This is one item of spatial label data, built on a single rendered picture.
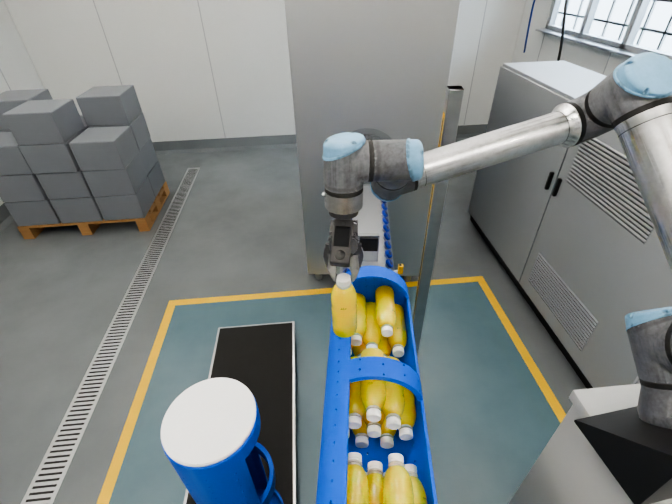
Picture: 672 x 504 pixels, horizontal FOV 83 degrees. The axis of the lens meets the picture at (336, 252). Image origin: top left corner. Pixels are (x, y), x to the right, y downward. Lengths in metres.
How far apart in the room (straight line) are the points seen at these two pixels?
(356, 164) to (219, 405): 0.85
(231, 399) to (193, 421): 0.12
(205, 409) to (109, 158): 2.99
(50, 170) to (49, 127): 0.41
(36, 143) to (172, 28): 2.26
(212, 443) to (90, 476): 1.45
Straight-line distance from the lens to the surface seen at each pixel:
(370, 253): 1.87
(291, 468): 2.15
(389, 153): 0.84
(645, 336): 1.23
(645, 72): 1.11
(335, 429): 1.04
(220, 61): 5.55
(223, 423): 1.28
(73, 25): 5.98
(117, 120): 4.26
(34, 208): 4.56
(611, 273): 2.50
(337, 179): 0.84
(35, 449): 2.90
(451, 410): 2.52
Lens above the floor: 2.12
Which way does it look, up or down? 38 degrees down
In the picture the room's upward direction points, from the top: 1 degrees counter-clockwise
